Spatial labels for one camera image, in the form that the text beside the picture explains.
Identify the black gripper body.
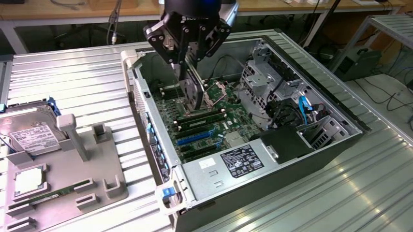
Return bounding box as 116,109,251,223
160,0,228,25

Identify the long black expansion slot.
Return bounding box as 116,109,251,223
184,144,218,158
175,124,214,139

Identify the blue expansion slot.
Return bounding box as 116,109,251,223
175,130,216,146

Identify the wooden desk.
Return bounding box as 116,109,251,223
0,0,406,54

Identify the metal socket cover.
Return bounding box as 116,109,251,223
206,81,230,97

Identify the silver drive cage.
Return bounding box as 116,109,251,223
240,41,310,126

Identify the CPU socket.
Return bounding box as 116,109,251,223
190,93,223,113

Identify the green motherboard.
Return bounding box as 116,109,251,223
151,77,262,165

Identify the green RAM stick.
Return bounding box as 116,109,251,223
178,113,226,129
28,180,92,204

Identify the dark box on floor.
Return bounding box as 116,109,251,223
338,48,383,82

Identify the black plastic shroud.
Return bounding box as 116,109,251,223
258,126,317,165

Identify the silver disk bay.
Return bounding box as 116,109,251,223
297,115,354,152

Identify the silver hard disk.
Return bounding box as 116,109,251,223
0,96,61,157

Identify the metal slat side table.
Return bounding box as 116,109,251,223
353,13,413,67

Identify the silver power supply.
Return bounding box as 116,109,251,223
180,138,280,203

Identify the grey parts rack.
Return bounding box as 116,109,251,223
0,113,129,232

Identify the open black PC case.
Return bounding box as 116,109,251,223
120,35,371,232

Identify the silver CPU chip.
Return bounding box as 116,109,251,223
15,166,45,192

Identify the thin black wire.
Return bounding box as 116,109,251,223
208,54,247,83

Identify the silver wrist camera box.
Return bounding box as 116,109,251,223
220,0,240,28

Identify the grey hanging cable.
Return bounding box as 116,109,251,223
108,0,121,45

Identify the black cable bundle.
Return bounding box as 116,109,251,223
266,98,301,129

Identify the blue flat wire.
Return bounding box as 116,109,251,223
298,95,313,126

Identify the black disk wire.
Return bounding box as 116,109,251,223
0,134,17,155

